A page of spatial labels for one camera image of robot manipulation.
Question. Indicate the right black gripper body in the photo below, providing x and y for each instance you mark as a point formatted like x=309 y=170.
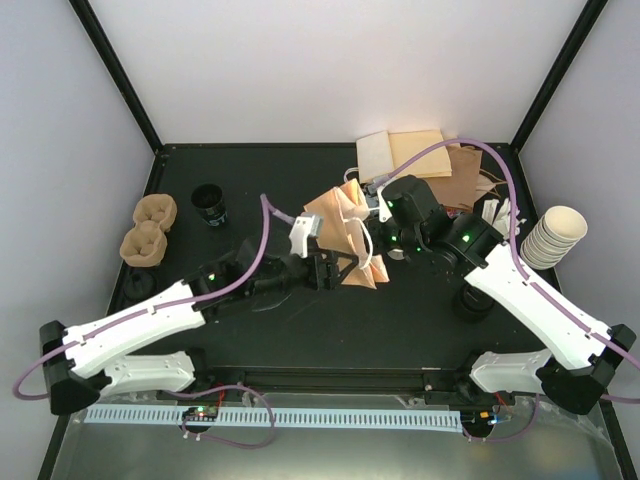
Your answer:
x=409 y=240

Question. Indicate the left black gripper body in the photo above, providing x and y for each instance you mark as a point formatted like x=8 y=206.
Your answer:
x=316 y=279

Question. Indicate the orange paper bag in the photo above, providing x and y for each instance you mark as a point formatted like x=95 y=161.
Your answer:
x=382 y=152
x=344 y=210

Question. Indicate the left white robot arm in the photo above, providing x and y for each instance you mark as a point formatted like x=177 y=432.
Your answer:
x=88 y=362

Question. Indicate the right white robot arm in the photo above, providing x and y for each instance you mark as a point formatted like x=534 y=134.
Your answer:
x=580 y=354

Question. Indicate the brown kraft paper bag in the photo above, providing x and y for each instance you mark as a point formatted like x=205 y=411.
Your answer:
x=467 y=183

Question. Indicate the right black lid stack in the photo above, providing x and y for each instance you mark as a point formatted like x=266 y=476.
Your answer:
x=471 y=305

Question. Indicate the black lid stack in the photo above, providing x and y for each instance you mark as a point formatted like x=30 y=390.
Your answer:
x=140 y=286
x=471 y=305

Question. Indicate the black printed paper cup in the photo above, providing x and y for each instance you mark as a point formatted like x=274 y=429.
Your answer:
x=208 y=200

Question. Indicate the tilted paper cup stack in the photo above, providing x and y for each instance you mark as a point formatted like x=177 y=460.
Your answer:
x=553 y=236

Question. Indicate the brown pulp cup carrier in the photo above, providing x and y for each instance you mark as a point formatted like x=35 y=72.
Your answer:
x=145 y=245

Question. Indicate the left black lid stack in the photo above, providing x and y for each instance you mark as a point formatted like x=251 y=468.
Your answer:
x=140 y=286

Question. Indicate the small circuit board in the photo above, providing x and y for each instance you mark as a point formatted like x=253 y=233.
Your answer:
x=200 y=413

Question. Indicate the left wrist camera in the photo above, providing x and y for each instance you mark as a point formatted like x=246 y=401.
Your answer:
x=306 y=227

